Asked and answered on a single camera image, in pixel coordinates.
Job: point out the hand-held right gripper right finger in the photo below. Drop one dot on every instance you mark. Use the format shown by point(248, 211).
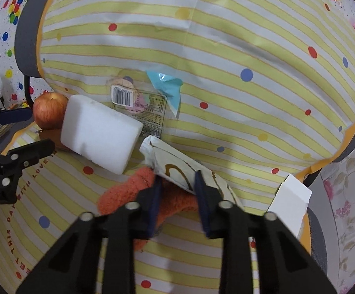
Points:
point(202, 202)

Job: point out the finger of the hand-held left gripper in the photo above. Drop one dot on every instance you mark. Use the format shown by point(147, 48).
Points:
point(15, 115)
point(33, 150)

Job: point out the white brown snack wrapper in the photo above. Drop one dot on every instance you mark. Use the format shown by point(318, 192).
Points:
point(174, 165)

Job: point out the floral print plastic sheet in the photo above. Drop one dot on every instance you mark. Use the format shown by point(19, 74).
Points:
point(349, 190)

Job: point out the white cardboard carton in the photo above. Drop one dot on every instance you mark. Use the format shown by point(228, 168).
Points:
point(290, 202)

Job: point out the orange fuzzy sock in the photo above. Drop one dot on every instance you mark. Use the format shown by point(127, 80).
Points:
point(122, 193)

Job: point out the yellow striped dotted cloth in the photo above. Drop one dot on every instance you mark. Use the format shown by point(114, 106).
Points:
point(226, 21)

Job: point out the clear plastic food wrapper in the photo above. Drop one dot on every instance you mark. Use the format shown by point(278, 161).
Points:
point(147, 107)

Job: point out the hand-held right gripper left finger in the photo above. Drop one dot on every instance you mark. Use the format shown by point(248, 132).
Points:
point(156, 202)

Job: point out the red apple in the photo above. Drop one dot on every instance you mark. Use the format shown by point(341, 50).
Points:
point(47, 110)

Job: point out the white foam block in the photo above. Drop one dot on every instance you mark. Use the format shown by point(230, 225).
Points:
point(98, 134)

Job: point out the grey office chair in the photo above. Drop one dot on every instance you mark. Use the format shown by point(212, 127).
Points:
point(27, 36)

